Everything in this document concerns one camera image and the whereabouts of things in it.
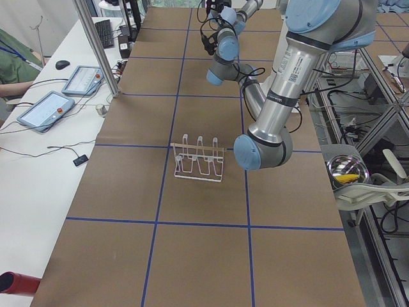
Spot white wire cup holder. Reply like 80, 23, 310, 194
171, 134, 226, 182

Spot small black puck device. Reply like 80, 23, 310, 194
73, 155, 89, 167

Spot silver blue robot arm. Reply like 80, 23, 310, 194
201, 1, 266, 120
233, 1, 378, 170

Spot near teach pendant tablet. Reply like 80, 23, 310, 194
17, 91, 75, 132

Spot red cylinder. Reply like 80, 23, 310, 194
1, 272, 42, 297

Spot small silver cylinder weight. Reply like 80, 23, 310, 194
95, 104, 107, 118

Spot teach pendant tablet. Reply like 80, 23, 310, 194
17, 91, 75, 132
61, 66, 104, 97

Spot steel pot with corn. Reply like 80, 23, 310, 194
327, 155, 370, 189

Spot far teach pendant tablet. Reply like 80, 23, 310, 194
61, 66, 104, 97

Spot black computer mouse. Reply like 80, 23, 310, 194
55, 60, 70, 70

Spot aluminium frame post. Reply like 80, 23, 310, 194
73, 0, 120, 98

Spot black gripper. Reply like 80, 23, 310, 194
207, 0, 231, 12

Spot black keyboard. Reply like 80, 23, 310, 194
95, 19, 114, 49

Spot person in green shirt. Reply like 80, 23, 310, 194
1, 29, 43, 100

